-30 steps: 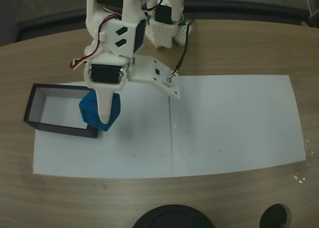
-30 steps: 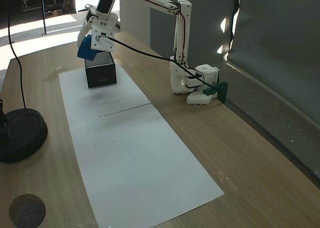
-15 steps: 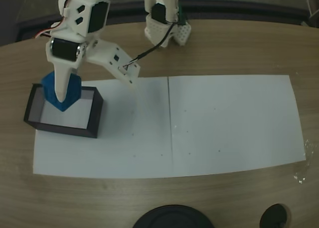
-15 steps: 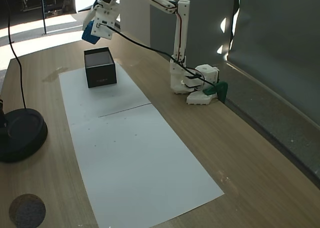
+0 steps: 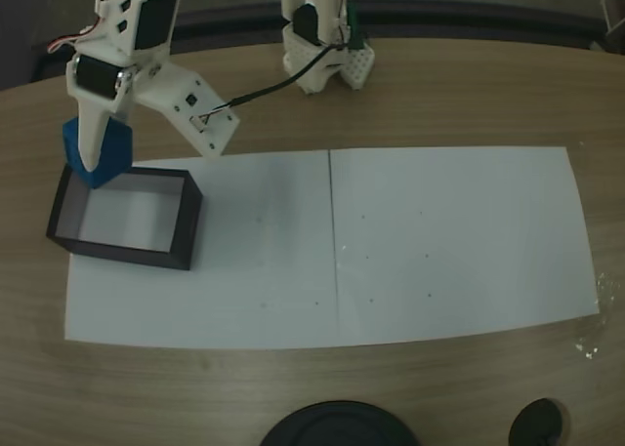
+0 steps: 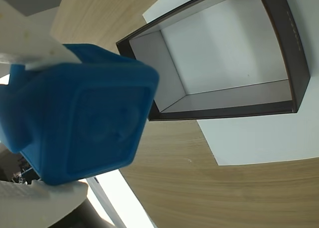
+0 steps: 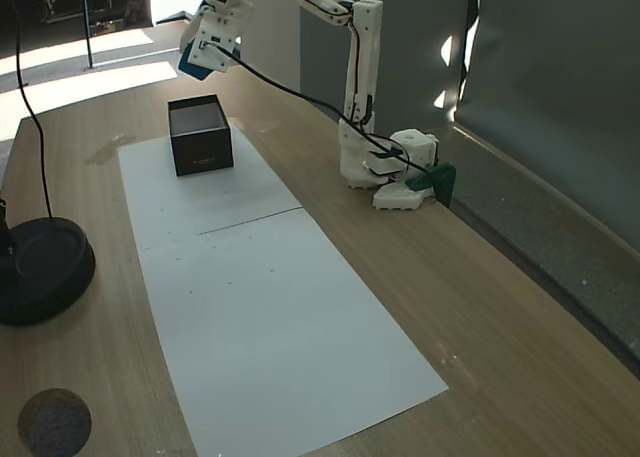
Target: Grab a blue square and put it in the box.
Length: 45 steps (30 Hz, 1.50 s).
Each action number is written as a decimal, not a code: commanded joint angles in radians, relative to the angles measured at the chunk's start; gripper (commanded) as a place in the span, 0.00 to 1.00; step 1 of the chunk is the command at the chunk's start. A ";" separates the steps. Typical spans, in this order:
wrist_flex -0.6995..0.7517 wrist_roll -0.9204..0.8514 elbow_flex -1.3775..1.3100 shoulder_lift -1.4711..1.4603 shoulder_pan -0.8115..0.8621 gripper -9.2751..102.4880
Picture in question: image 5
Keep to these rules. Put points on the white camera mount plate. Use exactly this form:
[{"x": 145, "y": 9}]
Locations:
[{"x": 176, "y": 85}]

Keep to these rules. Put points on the blue cube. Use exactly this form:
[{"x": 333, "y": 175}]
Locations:
[{"x": 117, "y": 148}]

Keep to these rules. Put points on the dark round disc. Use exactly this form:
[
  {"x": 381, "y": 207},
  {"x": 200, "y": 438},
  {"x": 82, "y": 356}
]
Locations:
[{"x": 537, "y": 426}]

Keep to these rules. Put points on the dark open box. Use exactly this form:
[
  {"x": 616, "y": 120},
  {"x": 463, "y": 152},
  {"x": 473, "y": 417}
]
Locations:
[{"x": 188, "y": 231}]

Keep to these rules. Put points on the black round stand base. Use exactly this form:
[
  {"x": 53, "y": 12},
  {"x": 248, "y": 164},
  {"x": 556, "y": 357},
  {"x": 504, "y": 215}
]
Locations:
[{"x": 337, "y": 426}]

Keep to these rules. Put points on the grey metal frame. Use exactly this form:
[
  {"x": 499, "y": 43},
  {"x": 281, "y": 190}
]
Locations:
[{"x": 615, "y": 21}]

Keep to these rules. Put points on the white paper sheet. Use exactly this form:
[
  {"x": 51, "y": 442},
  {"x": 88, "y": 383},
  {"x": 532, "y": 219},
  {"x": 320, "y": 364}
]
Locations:
[
  {"x": 244, "y": 295},
  {"x": 488, "y": 280}
]

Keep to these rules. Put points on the green table clamp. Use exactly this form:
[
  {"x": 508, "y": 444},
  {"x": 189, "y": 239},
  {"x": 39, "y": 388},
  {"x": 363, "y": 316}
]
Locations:
[{"x": 354, "y": 26}]

